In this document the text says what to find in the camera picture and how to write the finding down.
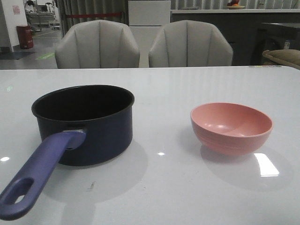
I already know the grey left dining chair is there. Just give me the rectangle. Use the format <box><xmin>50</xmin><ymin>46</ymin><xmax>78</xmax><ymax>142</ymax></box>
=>
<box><xmin>55</xmin><ymin>20</ymin><xmax>140</xmax><ymax>69</ymax></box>

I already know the grey dining chair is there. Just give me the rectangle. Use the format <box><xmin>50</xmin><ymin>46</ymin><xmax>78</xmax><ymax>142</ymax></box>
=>
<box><xmin>148</xmin><ymin>20</ymin><xmax>233</xmax><ymax>68</ymax></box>
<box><xmin>55</xmin><ymin>20</ymin><xmax>140</xmax><ymax>69</ymax></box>

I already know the fruit plate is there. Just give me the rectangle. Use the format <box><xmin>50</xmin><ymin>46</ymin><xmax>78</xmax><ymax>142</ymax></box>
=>
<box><xmin>226</xmin><ymin>0</ymin><xmax>245</xmax><ymax>9</ymax></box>

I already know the grey right dining chair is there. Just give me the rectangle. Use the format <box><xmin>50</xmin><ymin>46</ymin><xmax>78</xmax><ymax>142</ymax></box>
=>
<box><xmin>148</xmin><ymin>20</ymin><xmax>233</xmax><ymax>68</ymax></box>

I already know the dark grey sideboard counter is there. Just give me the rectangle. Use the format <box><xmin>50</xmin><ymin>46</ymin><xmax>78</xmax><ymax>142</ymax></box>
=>
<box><xmin>171</xmin><ymin>9</ymin><xmax>300</xmax><ymax>66</ymax></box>

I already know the red bin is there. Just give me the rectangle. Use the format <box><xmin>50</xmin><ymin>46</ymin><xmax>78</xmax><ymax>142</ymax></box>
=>
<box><xmin>16</xmin><ymin>25</ymin><xmax>34</xmax><ymax>49</ymax></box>

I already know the blue saucepan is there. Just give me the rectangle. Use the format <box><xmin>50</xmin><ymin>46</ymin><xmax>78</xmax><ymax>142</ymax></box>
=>
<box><xmin>0</xmin><ymin>85</ymin><xmax>135</xmax><ymax>220</ymax></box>

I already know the white drawer cabinet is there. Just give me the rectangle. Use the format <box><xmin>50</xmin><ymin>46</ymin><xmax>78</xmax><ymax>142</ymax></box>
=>
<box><xmin>128</xmin><ymin>0</ymin><xmax>171</xmax><ymax>68</ymax></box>

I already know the pink bowl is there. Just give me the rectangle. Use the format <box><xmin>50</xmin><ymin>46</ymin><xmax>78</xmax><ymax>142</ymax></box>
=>
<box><xmin>190</xmin><ymin>103</ymin><xmax>273</xmax><ymax>156</ymax></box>

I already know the beige cushion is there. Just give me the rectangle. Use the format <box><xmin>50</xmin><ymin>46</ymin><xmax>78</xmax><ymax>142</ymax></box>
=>
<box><xmin>262</xmin><ymin>49</ymin><xmax>300</xmax><ymax>69</ymax></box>

